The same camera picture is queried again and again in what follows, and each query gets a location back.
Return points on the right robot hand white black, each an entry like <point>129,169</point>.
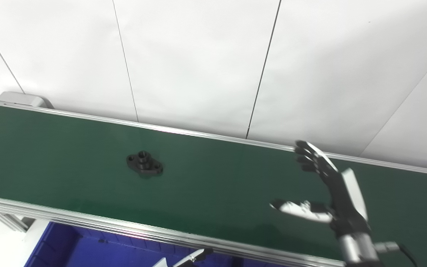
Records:
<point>347,200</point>

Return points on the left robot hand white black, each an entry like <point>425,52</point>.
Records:
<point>184,259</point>

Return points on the aluminium conveyor support leg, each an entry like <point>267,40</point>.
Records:
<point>9,220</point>

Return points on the green conveyor belt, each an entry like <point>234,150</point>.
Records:
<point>124,227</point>
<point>217,178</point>

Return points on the grey conveyor end housing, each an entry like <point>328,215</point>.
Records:
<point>22,99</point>

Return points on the blue plastic bin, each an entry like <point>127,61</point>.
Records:
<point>87,250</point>

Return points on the black flanged metal part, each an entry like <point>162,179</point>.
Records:
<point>145,165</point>

